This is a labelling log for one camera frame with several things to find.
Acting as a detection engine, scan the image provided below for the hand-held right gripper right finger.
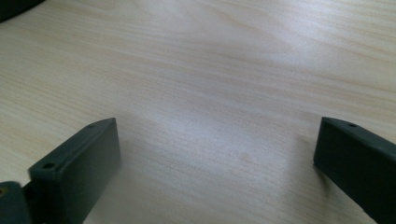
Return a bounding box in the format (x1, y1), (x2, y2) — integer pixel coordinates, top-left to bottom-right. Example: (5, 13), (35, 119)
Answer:
(313, 117), (396, 224)

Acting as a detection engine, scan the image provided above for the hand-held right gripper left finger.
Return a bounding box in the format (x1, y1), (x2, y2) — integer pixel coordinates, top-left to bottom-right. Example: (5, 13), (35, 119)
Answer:
(27, 117), (122, 224)

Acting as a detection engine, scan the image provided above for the dark round object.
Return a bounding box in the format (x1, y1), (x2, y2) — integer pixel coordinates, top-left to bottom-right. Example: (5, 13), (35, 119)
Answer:
(0, 0), (47, 23)

